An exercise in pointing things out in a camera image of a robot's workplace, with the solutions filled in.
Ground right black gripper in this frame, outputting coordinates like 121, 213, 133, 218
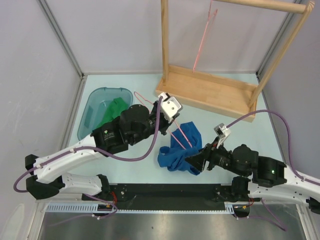
183, 136, 247, 178

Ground blue tank top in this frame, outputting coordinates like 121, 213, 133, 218
157, 121, 203, 176

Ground pink wire hanger with blue top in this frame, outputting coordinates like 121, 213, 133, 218
134, 91, 193, 150

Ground green tank top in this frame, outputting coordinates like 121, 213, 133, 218
96, 97, 129, 128

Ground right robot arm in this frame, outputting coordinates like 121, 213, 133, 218
185, 143, 320, 214

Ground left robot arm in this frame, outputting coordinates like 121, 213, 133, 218
25, 98, 182, 200

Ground teal plastic bin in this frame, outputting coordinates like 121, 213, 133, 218
77, 87, 133, 140

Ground wooden clothes rack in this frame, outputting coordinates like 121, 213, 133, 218
155, 0, 315, 123

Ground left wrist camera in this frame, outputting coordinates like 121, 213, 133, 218
158, 92, 183, 121

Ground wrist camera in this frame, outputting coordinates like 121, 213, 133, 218
214, 123, 231, 148
158, 92, 183, 121

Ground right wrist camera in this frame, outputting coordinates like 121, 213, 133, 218
214, 123, 231, 148

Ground white cable duct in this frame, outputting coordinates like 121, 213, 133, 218
46, 201, 241, 215

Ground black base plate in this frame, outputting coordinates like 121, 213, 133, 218
99, 183, 251, 211

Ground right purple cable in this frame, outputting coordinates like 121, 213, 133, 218
223, 109, 320, 186

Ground aluminium frame post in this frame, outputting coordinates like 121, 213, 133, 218
37, 0, 85, 78

